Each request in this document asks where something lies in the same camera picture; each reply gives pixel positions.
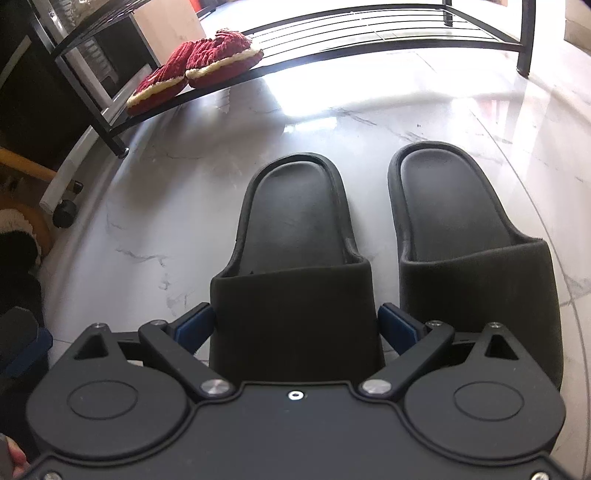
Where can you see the dark cabinet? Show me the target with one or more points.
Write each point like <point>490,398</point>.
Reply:
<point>32,83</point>

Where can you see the cardboard box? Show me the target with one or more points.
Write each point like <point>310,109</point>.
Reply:
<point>578,27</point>

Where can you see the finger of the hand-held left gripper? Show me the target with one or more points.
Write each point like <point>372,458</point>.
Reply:
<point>27,341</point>

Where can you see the wooden chair leg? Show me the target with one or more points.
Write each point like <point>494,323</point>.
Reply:
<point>27,165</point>

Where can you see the person's black trouser leg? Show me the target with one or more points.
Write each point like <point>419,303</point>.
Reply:
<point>18,277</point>

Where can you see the black slide slipper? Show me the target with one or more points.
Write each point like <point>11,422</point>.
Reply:
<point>466,258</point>
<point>295,277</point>

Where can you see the black metal shoe rack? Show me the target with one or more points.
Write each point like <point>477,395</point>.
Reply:
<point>332,39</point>

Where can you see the person's left hand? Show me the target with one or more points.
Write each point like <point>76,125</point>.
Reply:
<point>17,457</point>

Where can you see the white frame with caster wheel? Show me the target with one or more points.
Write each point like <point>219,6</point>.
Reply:
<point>81,161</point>

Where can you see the light wooden box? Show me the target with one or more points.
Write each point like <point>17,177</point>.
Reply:
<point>171,27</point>

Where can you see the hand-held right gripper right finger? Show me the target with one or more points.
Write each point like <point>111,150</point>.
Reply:
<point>396,328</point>

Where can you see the red plush slipper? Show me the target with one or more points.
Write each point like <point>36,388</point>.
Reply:
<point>159,83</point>
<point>221,57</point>

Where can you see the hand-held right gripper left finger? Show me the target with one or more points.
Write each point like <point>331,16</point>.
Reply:
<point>196,328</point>

